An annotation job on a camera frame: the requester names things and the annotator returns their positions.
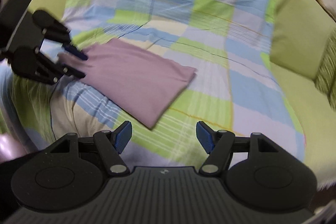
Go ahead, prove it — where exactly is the purple garment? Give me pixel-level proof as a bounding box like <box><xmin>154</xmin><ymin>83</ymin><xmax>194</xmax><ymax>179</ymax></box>
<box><xmin>58</xmin><ymin>38</ymin><xmax>198</xmax><ymax>130</ymax></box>

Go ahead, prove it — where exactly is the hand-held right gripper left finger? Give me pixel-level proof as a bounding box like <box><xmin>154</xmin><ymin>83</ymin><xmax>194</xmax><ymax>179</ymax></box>
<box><xmin>49</xmin><ymin>121</ymin><xmax>133</xmax><ymax>176</ymax></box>

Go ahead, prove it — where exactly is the green covered sofa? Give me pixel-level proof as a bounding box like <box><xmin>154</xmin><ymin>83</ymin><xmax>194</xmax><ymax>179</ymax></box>
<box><xmin>12</xmin><ymin>0</ymin><xmax>336</xmax><ymax>188</ymax></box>

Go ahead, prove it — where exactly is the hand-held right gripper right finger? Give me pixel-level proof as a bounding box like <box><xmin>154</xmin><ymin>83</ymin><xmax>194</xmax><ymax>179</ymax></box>
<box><xmin>196</xmin><ymin>121</ymin><xmax>279</xmax><ymax>176</ymax></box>

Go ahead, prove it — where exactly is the plaid blue green blanket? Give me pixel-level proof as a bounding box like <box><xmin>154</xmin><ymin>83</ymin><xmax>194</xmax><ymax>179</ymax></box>
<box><xmin>8</xmin><ymin>0</ymin><xmax>307</xmax><ymax>169</ymax></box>

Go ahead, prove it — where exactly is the striped green cushion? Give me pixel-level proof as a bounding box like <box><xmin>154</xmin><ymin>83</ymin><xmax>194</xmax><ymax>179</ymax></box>
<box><xmin>314</xmin><ymin>28</ymin><xmax>336</xmax><ymax>111</ymax></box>

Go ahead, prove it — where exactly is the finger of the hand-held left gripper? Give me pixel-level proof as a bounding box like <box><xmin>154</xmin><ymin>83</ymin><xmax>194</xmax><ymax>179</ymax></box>
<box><xmin>43</xmin><ymin>20</ymin><xmax>89</xmax><ymax>61</ymax></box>
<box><xmin>37</xmin><ymin>52</ymin><xmax>87</xmax><ymax>86</ymax></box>

